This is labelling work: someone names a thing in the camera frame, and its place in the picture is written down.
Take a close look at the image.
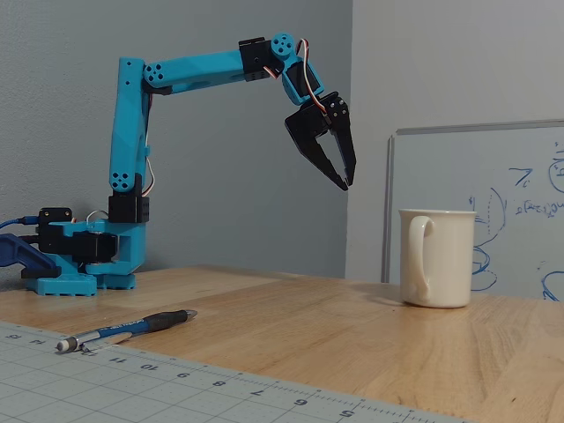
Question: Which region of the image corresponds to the dark blue table clamp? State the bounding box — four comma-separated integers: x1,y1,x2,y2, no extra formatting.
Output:
0,233,62,279

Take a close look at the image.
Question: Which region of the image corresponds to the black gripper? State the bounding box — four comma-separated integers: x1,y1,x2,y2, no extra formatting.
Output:
284,91,358,192

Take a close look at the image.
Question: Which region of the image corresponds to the blue robot arm with base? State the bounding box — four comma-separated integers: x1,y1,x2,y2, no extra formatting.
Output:
25,32,326,297

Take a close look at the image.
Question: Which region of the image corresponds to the whiteboard with blue drawings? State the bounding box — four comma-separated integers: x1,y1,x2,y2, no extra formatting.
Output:
380,118,564,303

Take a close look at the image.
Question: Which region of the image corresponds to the black motor controller board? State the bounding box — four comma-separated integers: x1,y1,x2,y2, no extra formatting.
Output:
37,207,75,256

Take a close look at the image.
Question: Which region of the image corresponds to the blue mechanical pencil pen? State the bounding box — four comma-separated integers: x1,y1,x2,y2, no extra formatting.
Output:
56,309,198,353

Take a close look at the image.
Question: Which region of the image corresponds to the white red wrist servo cable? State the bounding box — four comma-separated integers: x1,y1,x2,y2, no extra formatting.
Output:
263,38,330,127

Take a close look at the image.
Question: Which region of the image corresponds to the cream ceramic mug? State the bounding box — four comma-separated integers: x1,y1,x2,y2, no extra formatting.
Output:
397,208,479,309

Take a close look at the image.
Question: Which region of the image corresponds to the grey gridded cutting mat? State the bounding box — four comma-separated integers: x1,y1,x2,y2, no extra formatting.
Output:
0,320,479,423

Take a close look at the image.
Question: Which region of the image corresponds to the blue usb cable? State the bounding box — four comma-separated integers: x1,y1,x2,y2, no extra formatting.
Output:
0,215,41,230

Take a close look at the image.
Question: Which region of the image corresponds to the white red shoulder servo cable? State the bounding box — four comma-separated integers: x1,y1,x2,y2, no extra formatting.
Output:
142,93,157,198

